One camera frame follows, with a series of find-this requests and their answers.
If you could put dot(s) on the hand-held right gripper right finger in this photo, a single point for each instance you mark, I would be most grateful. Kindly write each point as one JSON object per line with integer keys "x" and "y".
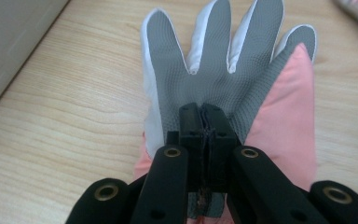
{"x": 254, "y": 180}

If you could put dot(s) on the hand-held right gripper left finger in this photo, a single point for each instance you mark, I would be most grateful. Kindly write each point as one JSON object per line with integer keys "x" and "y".
{"x": 174, "y": 174}

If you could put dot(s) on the pink glove with grey palm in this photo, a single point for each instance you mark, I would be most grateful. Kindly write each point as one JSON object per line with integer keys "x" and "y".
{"x": 211, "y": 68}

